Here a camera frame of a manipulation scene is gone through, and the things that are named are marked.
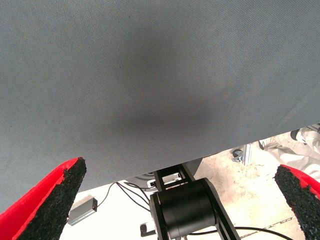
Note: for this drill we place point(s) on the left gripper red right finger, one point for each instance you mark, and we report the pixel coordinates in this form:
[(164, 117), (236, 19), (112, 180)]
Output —
[(305, 200)]

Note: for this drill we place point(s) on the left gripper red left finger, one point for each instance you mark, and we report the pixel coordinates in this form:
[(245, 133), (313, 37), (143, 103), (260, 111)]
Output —
[(42, 212)]

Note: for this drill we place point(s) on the small grey metal box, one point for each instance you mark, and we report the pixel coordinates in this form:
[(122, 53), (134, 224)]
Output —
[(82, 211)]

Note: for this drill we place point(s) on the white crumpled sheet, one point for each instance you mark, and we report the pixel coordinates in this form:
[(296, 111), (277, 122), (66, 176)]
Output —
[(307, 155)]

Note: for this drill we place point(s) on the aluminium profile leg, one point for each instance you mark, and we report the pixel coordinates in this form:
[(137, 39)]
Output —
[(248, 153)]

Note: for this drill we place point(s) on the grey caster wheel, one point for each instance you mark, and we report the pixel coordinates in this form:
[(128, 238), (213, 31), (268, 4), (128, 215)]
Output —
[(237, 155)]

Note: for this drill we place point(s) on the dark table cloth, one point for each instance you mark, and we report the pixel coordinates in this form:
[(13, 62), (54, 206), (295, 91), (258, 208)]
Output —
[(150, 75)]

